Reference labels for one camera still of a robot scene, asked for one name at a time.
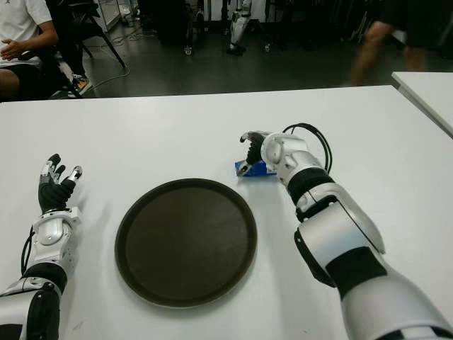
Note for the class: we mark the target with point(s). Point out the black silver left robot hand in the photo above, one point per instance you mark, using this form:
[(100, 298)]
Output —
[(54, 195)]

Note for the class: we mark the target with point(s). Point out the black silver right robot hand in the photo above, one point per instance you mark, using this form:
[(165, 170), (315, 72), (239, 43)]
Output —
[(255, 148)]

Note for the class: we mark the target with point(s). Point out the blue Oreo packet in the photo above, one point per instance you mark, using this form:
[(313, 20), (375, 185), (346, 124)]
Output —
[(260, 169)]

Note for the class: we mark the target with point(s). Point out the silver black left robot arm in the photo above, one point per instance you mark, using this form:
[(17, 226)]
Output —
[(53, 241)]

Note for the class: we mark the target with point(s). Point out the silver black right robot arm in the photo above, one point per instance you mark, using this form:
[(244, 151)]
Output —
[(336, 237)]

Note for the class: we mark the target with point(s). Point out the black rolling stand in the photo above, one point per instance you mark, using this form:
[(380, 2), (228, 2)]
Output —
[(268, 46)]

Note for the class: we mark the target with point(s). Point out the yellow black sneaker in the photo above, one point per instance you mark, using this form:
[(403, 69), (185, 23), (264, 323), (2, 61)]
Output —
[(82, 85)]

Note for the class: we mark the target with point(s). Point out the round dark brown tray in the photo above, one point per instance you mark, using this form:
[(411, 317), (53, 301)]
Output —
[(185, 244)]

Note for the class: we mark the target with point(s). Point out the black office chair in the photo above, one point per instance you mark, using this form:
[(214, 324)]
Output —
[(53, 71)]

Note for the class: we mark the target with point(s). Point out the standing white robot background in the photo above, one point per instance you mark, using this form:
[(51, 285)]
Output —
[(239, 25)]

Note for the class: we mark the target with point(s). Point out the black wheeled case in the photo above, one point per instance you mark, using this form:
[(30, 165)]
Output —
[(173, 25)]

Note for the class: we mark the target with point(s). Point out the walking person in shorts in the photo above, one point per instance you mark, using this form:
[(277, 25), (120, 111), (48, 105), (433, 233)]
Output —
[(368, 46)]

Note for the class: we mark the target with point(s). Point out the seated person in white shirt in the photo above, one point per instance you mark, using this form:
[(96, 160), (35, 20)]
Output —
[(21, 25)]

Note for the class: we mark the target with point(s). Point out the white side table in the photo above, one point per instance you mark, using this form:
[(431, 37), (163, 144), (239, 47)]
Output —
[(428, 92)]

